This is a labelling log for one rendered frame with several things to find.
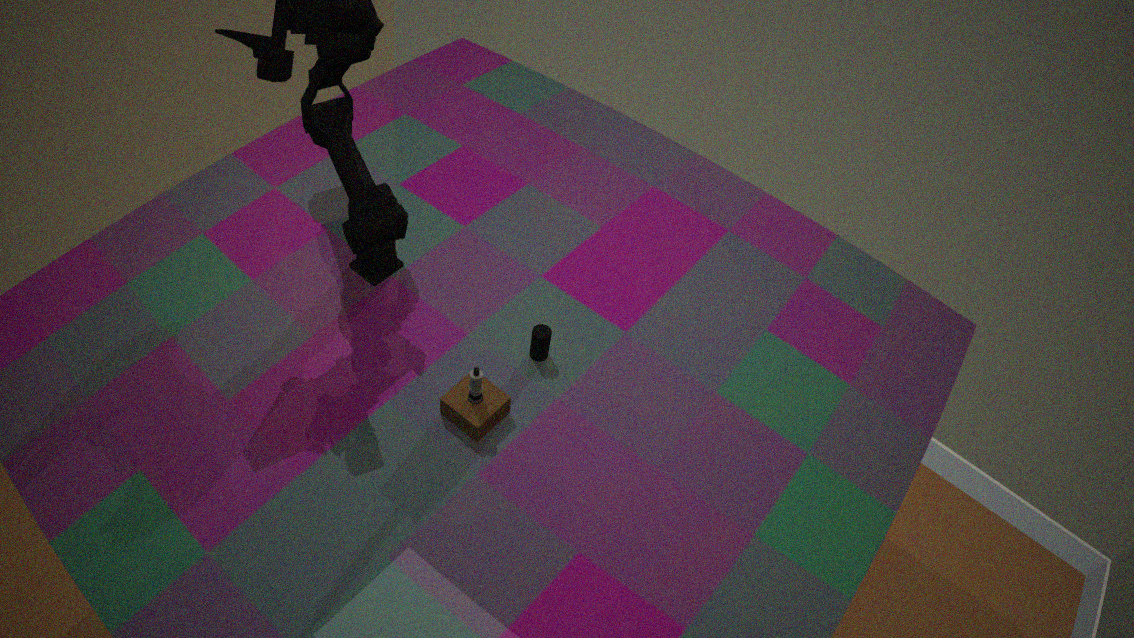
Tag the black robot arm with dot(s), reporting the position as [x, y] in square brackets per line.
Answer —
[376, 220]

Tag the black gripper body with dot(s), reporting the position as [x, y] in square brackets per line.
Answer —
[286, 16]

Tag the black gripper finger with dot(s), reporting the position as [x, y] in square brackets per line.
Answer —
[263, 46]

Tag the brown square block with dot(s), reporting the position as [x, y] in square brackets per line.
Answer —
[475, 419]

